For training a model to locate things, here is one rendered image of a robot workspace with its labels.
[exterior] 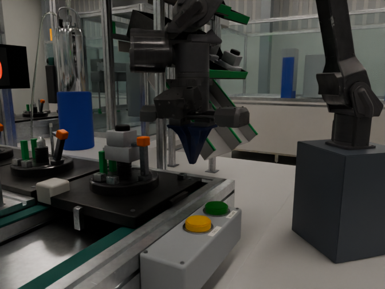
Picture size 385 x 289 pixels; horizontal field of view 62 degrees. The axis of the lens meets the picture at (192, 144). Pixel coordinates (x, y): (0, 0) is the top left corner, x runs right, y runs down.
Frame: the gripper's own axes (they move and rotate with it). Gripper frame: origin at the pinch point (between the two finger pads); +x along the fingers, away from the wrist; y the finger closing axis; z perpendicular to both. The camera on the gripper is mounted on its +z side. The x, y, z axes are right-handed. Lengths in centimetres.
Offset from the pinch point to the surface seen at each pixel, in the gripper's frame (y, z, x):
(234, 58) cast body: -8.8, -41.9, -17.2
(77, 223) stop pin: -16.4, 11.9, 13.5
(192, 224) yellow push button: 4.8, 8.9, 10.2
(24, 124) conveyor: -134, -59, 12
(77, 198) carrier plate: -19.3, 9.1, 10.3
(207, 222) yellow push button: 6.4, 7.4, 10.2
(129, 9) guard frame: -82, -87, -46
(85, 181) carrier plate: -25.7, 1.0, 10.3
